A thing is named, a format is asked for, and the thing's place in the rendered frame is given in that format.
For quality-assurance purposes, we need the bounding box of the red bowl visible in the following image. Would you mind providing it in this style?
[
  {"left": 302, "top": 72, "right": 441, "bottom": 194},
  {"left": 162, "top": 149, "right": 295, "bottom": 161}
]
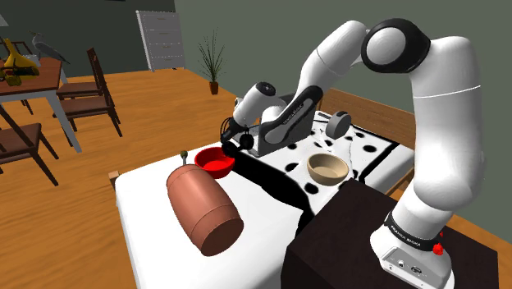
[{"left": 194, "top": 146, "right": 236, "bottom": 180}]

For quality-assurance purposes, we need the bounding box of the brown wooden barrel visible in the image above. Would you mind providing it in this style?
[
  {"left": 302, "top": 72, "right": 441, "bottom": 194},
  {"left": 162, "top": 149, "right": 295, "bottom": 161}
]
[{"left": 166, "top": 163, "right": 245, "bottom": 258}]

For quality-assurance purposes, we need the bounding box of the potted green plant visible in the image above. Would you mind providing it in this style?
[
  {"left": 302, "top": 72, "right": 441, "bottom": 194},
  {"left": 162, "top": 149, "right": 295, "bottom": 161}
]
[{"left": 197, "top": 28, "right": 227, "bottom": 96}]

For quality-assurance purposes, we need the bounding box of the beige bowl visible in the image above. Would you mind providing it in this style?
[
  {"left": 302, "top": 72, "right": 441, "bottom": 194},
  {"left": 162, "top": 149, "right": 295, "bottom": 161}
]
[{"left": 306, "top": 153, "right": 350, "bottom": 186}]

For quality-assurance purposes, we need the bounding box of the white chest of drawers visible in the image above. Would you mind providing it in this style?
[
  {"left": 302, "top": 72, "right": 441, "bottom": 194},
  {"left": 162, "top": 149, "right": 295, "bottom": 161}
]
[{"left": 135, "top": 9, "right": 186, "bottom": 73}]

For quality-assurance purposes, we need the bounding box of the dark robot stand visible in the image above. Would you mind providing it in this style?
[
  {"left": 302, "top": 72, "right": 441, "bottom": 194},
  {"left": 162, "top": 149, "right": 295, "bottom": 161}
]
[{"left": 281, "top": 178, "right": 501, "bottom": 289}]

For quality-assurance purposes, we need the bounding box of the dark wooden chair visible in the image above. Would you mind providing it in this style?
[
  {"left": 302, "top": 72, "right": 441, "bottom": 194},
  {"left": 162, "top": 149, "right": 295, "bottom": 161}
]
[
  {"left": 0, "top": 39, "right": 35, "bottom": 117},
  {"left": 0, "top": 122, "right": 61, "bottom": 187},
  {"left": 52, "top": 59, "right": 124, "bottom": 138},
  {"left": 55, "top": 47, "right": 108, "bottom": 102}
]

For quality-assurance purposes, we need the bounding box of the wooden dining table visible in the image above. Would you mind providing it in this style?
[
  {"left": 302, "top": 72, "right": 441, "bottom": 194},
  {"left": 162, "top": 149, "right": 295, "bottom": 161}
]
[{"left": 0, "top": 30, "right": 84, "bottom": 154}]

